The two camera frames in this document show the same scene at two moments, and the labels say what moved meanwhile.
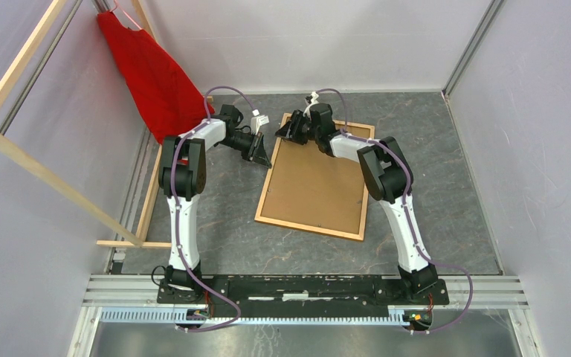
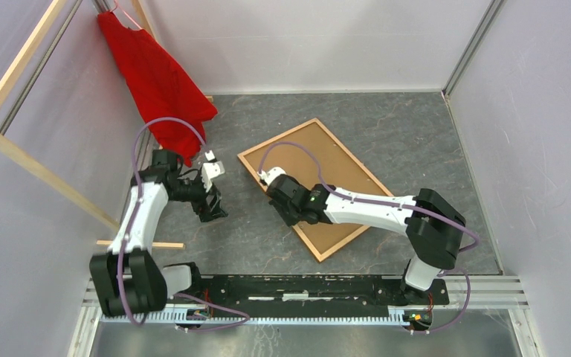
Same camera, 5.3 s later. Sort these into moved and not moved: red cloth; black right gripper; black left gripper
Moved: black left gripper; black right gripper
Not moved: red cloth
